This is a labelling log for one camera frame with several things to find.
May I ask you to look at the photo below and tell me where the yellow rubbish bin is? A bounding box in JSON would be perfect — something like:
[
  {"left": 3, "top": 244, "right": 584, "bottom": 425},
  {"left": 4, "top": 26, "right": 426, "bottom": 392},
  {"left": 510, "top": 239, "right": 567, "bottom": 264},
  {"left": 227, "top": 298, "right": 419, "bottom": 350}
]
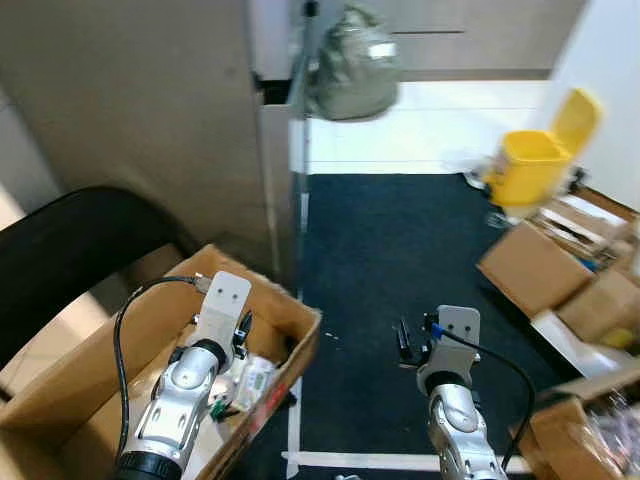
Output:
[{"left": 485, "top": 87, "right": 605, "bottom": 219}]

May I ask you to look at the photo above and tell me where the white packet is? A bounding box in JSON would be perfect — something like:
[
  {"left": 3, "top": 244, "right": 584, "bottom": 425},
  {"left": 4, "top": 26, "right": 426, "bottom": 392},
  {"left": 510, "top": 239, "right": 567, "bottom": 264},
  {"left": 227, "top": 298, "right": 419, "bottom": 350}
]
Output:
[{"left": 232, "top": 354, "right": 278, "bottom": 403}]

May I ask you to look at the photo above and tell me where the black floor mat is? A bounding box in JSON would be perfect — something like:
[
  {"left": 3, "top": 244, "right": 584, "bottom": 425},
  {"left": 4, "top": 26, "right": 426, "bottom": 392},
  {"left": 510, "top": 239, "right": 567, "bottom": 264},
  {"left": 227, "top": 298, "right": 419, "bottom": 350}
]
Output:
[{"left": 228, "top": 172, "right": 640, "bottom": 480}]

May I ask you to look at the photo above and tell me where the cardboard box with open flaps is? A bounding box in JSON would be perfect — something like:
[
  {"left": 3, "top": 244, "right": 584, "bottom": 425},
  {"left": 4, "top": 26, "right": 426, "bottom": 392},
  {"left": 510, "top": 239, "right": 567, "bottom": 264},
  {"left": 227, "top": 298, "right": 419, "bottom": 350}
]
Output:
[{"left": 476, "top": 188, "right": 640, "bottom": 349}]

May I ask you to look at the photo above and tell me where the large open cardboard box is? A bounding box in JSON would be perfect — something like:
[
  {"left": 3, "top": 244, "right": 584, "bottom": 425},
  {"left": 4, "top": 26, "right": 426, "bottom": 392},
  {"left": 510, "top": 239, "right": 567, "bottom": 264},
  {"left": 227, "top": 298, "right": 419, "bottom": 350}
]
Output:
[{"left": 0, "top": 244, "right": 324, "bottom": 480}]

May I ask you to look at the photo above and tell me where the cardboard box with clear plastic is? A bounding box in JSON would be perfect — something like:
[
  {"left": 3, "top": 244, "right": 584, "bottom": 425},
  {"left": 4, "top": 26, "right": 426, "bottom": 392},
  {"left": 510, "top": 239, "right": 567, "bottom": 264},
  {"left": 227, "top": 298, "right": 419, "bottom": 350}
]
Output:
[{"left": 513, "top": 368, "right": 640, "bottom": 480}]

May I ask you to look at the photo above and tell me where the black round chair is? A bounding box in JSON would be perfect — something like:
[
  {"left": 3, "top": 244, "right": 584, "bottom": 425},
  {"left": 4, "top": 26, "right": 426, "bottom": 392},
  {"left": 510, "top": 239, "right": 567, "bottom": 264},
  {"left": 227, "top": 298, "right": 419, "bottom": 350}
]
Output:
[{"left": 0, "top": 186, "right": 183, "bottom": 373}]

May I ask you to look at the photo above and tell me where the steel cabinet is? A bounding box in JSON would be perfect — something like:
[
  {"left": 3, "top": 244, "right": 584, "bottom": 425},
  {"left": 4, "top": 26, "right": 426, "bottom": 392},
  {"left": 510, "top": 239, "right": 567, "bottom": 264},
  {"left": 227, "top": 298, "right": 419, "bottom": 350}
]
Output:
[{"left": 0, "top": 0, "right": 309, "bottom": 293}]

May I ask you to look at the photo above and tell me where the grey-green bag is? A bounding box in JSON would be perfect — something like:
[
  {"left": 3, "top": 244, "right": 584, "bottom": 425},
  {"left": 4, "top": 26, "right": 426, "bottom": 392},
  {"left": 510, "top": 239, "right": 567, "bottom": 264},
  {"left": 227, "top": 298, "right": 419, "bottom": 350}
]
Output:
[{"left": 306, "top": 3, "right": 402, "bottom": 122}]

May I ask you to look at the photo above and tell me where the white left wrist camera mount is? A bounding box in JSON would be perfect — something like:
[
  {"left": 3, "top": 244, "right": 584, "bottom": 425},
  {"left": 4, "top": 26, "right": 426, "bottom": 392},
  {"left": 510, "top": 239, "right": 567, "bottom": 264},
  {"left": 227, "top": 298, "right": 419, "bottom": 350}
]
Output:
[{"left": 190, "top": 271, "right": 253, "bottom": 348}]

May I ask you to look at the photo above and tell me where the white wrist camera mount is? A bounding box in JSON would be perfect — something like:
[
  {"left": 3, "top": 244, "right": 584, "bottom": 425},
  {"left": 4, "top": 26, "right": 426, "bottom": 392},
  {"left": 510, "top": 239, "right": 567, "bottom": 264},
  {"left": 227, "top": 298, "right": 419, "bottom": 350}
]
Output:
[
  {"left": 430, "top": 305, "right": 482, "bottom": 373},
  {"left": 190, "top": 271, "right": 253, "bottom": 348}
]

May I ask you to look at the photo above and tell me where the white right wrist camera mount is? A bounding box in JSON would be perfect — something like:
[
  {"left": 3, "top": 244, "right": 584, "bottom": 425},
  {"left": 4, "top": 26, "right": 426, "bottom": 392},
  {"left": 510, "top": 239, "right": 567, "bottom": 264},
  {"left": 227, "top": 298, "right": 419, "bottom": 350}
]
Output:
[{"left": 430, "top": 305, "right": 482, "bottom": 373}]

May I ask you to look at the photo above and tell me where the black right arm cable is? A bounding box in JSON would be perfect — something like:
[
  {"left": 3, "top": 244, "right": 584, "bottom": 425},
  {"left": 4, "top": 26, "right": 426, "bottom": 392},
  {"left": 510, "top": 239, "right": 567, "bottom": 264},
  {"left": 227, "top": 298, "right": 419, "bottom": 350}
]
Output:
[{"left": 430, "top": 322, "right": 538, "bottom": 473}]

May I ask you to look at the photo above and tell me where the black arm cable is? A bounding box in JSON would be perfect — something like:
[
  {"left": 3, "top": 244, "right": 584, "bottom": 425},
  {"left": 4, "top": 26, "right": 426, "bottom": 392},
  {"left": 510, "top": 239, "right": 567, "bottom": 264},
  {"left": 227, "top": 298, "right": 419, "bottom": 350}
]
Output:
[
  {"left": 112, "top": 274, "right": 209, "bottom": 463},
  {"left": 430, "top": 322, "right": 538, "bottom": 473}
]

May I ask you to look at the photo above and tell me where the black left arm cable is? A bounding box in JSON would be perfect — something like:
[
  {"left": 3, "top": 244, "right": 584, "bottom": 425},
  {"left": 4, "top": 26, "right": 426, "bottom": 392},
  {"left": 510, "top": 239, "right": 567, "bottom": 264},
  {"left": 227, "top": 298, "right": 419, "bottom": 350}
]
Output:
[{"left": 112, "top": 274, "right": 209, "bottom": 463}]

